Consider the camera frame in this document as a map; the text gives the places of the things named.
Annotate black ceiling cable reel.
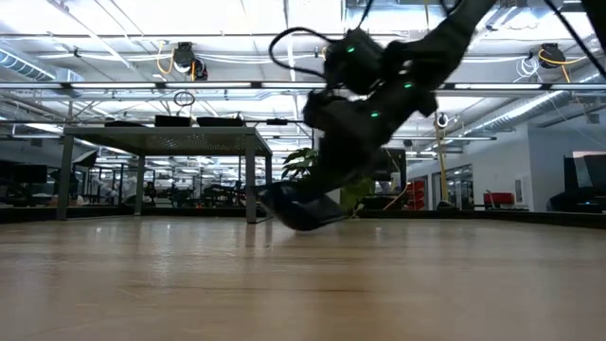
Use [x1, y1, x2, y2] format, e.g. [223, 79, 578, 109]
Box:
[537, 42, 569, 67]
[170, 41, 209, 82]

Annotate silver ventilation duct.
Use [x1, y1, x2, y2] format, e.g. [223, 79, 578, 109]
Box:
[0, 46, 86, 84]

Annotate black wavy square mini plate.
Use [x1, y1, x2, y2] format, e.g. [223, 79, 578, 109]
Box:
[195, 117, 245, 129]
[258, 182, 349, 233]

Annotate red storage bins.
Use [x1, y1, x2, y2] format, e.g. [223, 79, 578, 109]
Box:
[405, 178, 427, 212]

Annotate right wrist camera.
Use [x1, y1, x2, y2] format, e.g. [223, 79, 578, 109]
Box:
[325, 27, 385, 96]

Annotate red storage box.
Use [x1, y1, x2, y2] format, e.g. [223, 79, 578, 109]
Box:
[483, 191, 516, 206]

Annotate yellow hanging cable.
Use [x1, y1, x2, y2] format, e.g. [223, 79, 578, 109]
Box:
[433, 125, 456, 210]

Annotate black small square mini plate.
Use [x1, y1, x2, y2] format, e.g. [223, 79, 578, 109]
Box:
[154, 115, 193, 129]

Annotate green potted plant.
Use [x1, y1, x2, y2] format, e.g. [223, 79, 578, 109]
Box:
[282, 147, 378, 218]

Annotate black coiled cable loop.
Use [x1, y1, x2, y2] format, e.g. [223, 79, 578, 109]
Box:
[172, 89, 196, 109]

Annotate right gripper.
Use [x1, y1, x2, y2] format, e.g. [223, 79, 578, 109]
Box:
[272, 89, 437, 203]

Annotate long ceiling light bar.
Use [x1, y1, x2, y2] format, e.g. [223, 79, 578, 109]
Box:
[0, 81, 606, 91]

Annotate dark background monitor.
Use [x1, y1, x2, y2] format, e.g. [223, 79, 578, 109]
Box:
[0, 163, 48, 187]

